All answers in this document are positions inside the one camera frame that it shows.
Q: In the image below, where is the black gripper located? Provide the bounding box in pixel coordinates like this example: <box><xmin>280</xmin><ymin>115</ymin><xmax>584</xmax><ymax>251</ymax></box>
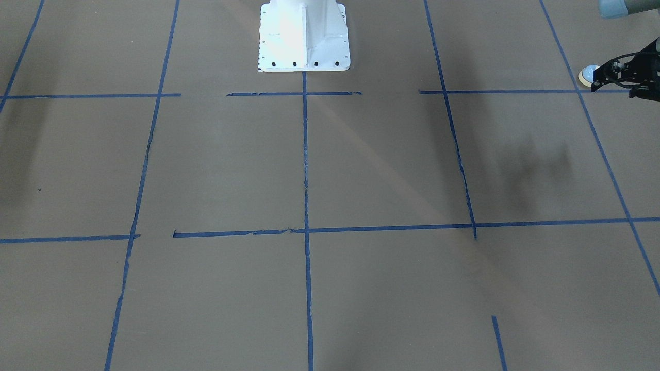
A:
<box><xmin>629</xmin><ymin>44</ymin><xmax>659</xmax><ymax>99</ymax></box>

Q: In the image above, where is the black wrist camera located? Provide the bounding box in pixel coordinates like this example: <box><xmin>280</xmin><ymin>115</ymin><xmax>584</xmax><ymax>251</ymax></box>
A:
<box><xmin>591</xmin><ymin>58</ymin><xmax>640</xmax><ymax>92</ymax></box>

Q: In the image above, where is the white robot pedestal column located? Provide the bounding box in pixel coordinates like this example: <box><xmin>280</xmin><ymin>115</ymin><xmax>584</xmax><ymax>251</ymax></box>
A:
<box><xmin>258</xmin><ymin>1</ymin><xmax>351</xmax><ymax>73</ymax></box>

